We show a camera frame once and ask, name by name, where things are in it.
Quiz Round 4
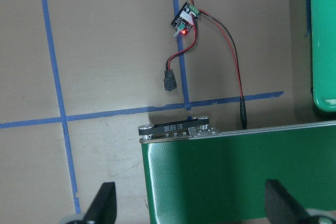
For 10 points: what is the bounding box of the black connector plug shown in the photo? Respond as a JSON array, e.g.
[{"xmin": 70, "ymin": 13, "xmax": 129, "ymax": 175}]
[{"xmin": 164, "ymin": 70, "xmax": 176, "ymax": 92}]

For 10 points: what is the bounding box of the red black wire cable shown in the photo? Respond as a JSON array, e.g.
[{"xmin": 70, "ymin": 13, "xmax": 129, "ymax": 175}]
[{"xmin": 165, "ymin": 0, "xmax": 249, "ymax": 130}]

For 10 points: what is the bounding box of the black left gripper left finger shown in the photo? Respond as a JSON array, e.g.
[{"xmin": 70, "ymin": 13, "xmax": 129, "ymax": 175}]
[{"xmin": 81, "ymin": 182, "xmax": 116, "ymax": 223}]

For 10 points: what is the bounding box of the green tray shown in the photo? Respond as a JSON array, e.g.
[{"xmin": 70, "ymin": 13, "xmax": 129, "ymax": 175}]
[{"xmin": 311, "ymin": 0, "xmax": 335, "ymax": 112}]

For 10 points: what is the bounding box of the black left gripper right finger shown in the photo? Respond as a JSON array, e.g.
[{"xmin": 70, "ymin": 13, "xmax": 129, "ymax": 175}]
[{"xmin": 264, "ymin": 179, "xmax": 311, "ymax": 224}]

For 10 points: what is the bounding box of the small controller circuit board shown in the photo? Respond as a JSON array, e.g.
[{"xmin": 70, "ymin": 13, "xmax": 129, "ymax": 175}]
[{"xmin": 171, "ymin": 2, "xmax": 201, "ymax": 38}]

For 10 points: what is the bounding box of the green conveyor belt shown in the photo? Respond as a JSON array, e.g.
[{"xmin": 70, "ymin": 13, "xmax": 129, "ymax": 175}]
[{"xmin": 141, "ymin": 121, "xmax": 335, "ymax": 223}]

